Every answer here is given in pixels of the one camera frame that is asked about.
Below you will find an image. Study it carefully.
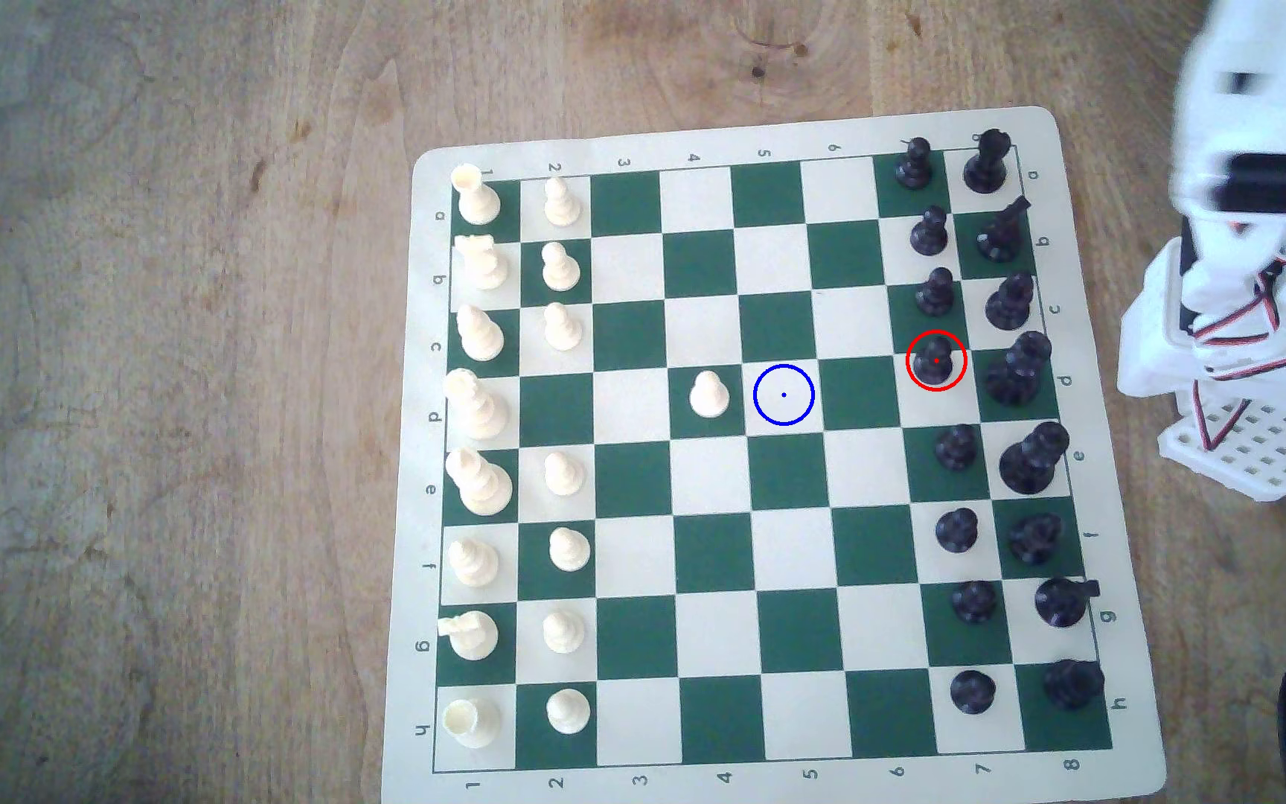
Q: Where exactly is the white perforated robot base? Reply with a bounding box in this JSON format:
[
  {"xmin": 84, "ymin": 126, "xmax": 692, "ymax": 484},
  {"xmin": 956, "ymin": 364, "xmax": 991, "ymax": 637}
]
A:
[{"xmin": 1157, "ymin": 385, "xmax": 1286, "ymax": 504}]

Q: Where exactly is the white chess pawn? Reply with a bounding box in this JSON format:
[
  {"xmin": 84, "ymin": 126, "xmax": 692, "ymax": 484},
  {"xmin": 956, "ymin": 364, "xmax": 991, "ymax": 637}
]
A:
[
  {"xmin": 548, "ymin": 526, "xmax": 593, "ymax": 573},
  {"xmin": 688, "ymin": 371, "xmax": 732, "ymax": 420},
  {"xmin": 543, "ymin": 608, "xmax": 587, "ymax": 656},
  {"xmin": 543, "ymin": 302, "xmax": 585, "ymax": 352},
  {"xmin": 543, "ymin": 450, "xmax": 587, "ymax": 498},
  {"xmin": 541, "ymin": 243, "xmax": 582, "ymax": 294},
  {"xmin": 543, "ymin": 176, "xmax": 583, "ymax": 229},
  {"xmin": 546, "ymin": 688, "xmax": 593, "ymax": 736}
]

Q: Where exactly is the green and cream chess mat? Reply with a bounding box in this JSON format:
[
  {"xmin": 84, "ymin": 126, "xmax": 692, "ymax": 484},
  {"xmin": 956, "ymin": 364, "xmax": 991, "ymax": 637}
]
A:
[{"xmin": 380, "ymin": 106, "xmax": 1169, "ymax": 804}]

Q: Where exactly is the white chess queen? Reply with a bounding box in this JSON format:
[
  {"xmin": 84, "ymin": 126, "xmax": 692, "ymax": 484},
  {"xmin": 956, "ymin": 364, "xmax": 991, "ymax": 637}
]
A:
[{"xmin": 444, "ymin": 368, "xmax": 511, "ymax": 440}]

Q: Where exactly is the white chess bishop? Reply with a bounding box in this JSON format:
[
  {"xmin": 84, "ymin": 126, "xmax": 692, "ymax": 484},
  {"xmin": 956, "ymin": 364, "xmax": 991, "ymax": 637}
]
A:
[
  {"xmin": 449, "ymin": 537, "xmax": 500, "ymax": 591},
  {"xmin": 455, "ymin": 304, "xmax": 506, "ymax": 363}
]

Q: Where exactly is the white chess king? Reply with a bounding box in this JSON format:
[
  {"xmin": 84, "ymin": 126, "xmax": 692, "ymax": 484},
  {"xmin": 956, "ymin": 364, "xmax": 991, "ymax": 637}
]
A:
[{"xmin": 445, "ymin": 447, "xmax": 514, "ymax": 517}]

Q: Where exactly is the white chess knight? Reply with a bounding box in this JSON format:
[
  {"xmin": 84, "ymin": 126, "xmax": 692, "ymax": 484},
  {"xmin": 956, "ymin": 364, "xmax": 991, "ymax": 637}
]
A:
[
  {"xmin": 438, "ymin": 610, "xmax": 499, "ymax": 663},
  {"xmin": 454, "ymin": 234, "xmax": 511, "ymax": 292}
]

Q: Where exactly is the white chess rook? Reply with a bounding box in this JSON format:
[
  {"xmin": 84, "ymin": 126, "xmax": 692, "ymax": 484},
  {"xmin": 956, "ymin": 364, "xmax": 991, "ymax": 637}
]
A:
[
  {"xmin": 444, "ymin": 698, "xmax": 502, "ymax": 750},
  {"xmin": 452, "ymin": 164, "xmax": 502, "ymax": 226}
]

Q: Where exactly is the black chess queen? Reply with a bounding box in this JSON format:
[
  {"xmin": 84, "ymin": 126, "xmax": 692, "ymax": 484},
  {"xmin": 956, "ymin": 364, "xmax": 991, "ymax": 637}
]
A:
[{"xmin": 983, "ymin": 331, "xmax": 1053, "ymax": 406}]

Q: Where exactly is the black chess bishop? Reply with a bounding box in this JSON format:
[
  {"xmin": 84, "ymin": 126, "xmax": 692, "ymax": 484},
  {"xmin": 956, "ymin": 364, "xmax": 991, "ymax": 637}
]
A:
[
  {"xmin": 1008, "ymin": 514, "xmax": 1065, "ymax": 567},
  {"xmin": 983, "ymin": 271, "xmax": 1036, "ymax": 332}
]

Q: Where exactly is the black chess king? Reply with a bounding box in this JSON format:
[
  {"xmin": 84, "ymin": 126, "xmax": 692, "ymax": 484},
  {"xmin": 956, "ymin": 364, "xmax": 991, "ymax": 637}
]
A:
[{"xmin": 998, "ymin": 420, "xmax": 1072, "ymax": 496}]

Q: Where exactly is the black chess knight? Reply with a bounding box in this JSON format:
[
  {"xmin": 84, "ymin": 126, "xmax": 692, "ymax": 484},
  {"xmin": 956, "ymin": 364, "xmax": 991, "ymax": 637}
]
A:
[
  {"xmin": 976, "ymin": 197, "xmax": 1033, "ymax": 264},
  {"xmin": 1034, "ymin": 576, "xmax": 1102, "ymax": 629}
]

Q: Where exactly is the black chess rook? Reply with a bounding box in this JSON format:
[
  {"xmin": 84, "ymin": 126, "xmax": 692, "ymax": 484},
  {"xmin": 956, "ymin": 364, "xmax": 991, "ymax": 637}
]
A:
[
  {"xmin": 1041, "ymin": 659, "xmax": 1107, "ymax": 712},
  {"xmin": 962, "ymin": 128, "xmax": 1013, "ymax": 194}
]

